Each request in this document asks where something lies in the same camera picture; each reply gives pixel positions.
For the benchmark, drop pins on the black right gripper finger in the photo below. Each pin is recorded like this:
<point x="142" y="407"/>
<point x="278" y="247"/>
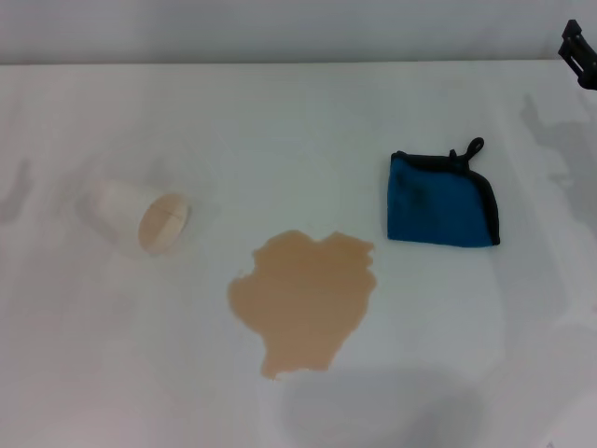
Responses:
<point x="583" y="51"/>

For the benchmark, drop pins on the blue rag with black trim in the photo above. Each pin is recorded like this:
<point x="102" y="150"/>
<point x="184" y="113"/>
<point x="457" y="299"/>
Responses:
<point x="434" y="205"/>

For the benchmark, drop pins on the white paper cup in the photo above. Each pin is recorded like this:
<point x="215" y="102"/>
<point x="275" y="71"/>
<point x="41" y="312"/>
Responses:
<point x="140" y="210"/>

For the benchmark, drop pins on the brown water stain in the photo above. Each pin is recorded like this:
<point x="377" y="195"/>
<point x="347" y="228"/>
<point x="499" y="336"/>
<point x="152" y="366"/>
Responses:
<point x="303" y="298"/>

